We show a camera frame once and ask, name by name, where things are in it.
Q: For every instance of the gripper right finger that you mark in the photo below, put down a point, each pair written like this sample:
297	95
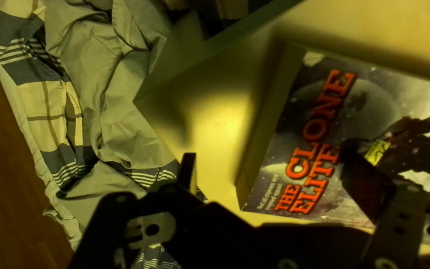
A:
368	186

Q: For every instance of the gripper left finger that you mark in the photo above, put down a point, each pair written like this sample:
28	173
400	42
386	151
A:
110	224

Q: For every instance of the paperback book with orange title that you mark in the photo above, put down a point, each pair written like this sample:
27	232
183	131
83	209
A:
312	112

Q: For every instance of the plaid grey and cream duvet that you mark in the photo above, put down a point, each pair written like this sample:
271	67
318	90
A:
99	93

